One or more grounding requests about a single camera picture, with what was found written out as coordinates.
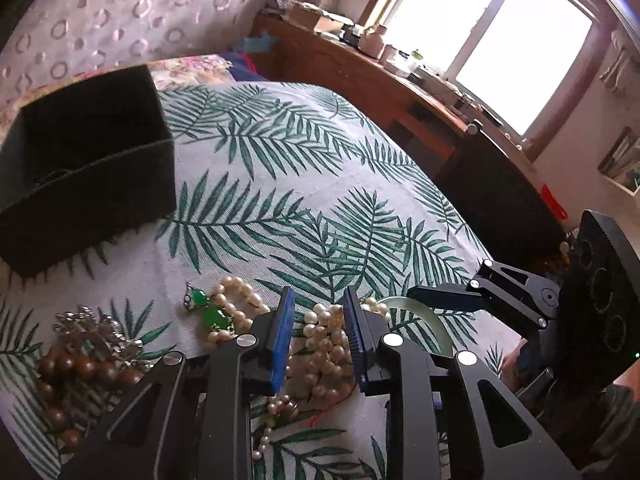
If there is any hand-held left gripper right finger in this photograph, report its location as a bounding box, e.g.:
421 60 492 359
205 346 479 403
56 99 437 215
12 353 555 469
343 286 583 480

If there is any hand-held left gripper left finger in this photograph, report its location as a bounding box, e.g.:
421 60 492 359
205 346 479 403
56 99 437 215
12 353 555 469
57 286 297 480

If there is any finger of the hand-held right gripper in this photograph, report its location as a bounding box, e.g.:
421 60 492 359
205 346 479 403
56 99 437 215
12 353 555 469
406 259 562 331

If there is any white pearl necklace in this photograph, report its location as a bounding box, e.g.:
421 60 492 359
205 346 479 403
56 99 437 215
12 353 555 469
250 296 393 462

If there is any pale green jade bangle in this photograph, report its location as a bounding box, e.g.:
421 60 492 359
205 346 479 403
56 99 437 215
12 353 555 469
377 296 455 358

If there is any black fabric storage box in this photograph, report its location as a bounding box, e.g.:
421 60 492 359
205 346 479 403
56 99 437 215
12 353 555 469
0 64 177 278

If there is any green gemstone pendant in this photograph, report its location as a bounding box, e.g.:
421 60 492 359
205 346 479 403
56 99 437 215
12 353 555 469
181 282 236 343

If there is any red container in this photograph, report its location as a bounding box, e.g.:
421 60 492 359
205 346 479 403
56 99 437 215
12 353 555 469
541 184 569 220

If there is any dark cabinet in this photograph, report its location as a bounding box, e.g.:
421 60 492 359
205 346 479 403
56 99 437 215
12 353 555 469
434 127 568 267

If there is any leaf-print blanket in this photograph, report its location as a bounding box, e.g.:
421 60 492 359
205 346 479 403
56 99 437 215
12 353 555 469
0 80 506 480

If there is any window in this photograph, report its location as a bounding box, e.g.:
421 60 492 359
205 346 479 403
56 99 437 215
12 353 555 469
382 0 598 137

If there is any wooden desk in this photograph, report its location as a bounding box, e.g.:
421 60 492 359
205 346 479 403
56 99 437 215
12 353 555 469
249 12 568 241

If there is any blue cloth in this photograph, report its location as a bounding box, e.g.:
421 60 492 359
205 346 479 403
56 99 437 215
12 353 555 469
220 51 273 83

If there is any floral quilt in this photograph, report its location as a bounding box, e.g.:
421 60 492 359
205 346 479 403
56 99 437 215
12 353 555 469
0 54 237 126

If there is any white jar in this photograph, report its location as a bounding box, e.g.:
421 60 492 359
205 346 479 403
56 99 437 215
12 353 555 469
359 24 389 57

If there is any cardboard box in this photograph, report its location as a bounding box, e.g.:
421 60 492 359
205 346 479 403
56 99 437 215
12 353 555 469
286 1 353 37

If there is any white pearl bracelet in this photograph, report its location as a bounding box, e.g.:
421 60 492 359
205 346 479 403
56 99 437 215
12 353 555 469
205 276 272 347

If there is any wall bookshelf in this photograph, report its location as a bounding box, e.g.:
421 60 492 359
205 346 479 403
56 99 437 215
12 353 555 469
596 126 640 193

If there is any silver chain jewelry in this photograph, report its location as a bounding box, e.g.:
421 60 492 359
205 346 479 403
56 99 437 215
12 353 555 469
52 304 147 367

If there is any brown wooden bead bracelet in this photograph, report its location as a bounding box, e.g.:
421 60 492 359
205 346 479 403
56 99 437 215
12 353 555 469
34 347 144 453

